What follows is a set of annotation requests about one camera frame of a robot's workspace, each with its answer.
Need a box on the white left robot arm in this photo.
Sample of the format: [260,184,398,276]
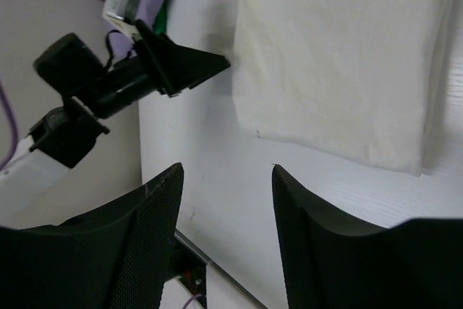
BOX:
[1,20,231,192]

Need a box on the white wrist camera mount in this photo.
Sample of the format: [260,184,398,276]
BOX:
[102,0,140,39]

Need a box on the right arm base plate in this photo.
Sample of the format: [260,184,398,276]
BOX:
[166,230,208,308]

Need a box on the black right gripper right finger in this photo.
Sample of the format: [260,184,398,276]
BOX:
[272,165,462,308]

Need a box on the green t shirt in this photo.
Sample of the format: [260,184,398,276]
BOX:
[153,0,168,34]

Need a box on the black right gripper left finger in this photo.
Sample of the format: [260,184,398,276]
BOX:
[1,164,184,308]

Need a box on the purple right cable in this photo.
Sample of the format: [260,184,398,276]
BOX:
[182,293,207,309]

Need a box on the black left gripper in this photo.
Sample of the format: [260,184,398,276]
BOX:
[33,20,231,119]

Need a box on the white t shirt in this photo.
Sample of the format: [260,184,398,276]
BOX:
[232,0,453,176]

